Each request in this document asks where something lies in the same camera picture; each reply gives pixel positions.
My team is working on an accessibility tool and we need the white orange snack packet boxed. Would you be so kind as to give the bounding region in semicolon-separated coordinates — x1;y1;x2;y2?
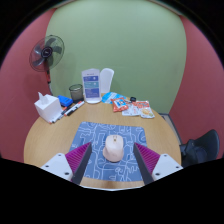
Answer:
134;100;156;119

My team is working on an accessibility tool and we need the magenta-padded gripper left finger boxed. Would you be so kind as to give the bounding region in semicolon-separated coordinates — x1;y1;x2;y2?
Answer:
39;142;93;185

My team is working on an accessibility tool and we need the black-capped whiteboard marker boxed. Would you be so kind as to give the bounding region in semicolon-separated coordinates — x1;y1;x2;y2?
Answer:
50;106;68;124

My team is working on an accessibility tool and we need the white clear snack packet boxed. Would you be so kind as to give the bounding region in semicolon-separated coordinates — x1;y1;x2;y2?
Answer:
121;102;141;117

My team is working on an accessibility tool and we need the blue patterned mouse pad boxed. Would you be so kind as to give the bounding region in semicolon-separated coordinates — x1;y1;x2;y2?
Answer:
69;121;148;182

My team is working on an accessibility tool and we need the light blue snack packet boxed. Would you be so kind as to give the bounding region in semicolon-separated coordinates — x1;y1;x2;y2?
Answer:
101;91;126;105

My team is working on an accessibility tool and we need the dark transparent cup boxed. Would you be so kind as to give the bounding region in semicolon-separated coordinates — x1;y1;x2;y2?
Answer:
68;83;84;103

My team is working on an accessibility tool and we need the pale pink computer mouse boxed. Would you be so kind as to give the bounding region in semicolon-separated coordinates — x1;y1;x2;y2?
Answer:
102;134;125;163

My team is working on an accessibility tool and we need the black standing fan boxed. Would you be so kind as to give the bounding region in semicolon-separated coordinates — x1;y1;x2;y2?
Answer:
29;34;66;93

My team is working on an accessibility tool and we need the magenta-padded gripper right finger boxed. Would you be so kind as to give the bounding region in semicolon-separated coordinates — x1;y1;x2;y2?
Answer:
132;142;184;186

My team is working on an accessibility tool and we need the white plastic stand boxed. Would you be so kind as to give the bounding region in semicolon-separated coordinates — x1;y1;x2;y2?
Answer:
100;67;115;96

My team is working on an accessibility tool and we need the white tissue box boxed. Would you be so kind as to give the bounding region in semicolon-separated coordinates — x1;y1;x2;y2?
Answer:
33;91;63;124

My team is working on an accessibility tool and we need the blue whiteboard eraser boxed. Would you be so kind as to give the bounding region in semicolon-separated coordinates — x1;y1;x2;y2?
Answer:
57;95;74;108

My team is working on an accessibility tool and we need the red-capped whiteboard marker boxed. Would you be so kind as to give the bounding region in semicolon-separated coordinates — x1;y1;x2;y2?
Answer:
64;100;86;117

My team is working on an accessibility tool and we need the black office chair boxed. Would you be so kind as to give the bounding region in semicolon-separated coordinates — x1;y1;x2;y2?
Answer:
179;129;221;168

